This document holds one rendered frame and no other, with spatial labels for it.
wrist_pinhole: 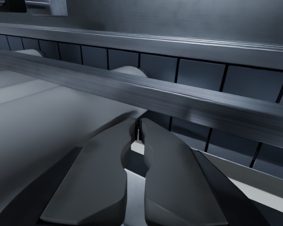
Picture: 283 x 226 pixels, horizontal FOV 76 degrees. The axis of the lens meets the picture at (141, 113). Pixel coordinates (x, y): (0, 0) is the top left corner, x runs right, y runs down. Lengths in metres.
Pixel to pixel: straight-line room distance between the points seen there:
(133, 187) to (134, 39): 0.19
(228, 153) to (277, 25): 0.11
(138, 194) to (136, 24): 0.22
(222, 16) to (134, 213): 0.28
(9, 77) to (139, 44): 0.12
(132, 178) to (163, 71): 0.15
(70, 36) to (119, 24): 0.06
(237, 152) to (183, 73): 0.08
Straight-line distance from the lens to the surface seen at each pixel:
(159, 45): 0.17
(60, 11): 0.23
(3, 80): 0.21
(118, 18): 0.25
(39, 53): 0.28
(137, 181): 0.26
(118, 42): 0.19
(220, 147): 0.18
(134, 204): 0.30
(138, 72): 0.17
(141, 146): 0.17
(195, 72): 0.16
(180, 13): 0.21
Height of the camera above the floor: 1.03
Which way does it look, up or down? 51 degrees down
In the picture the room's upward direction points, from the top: 127 degrees counter-clockwise
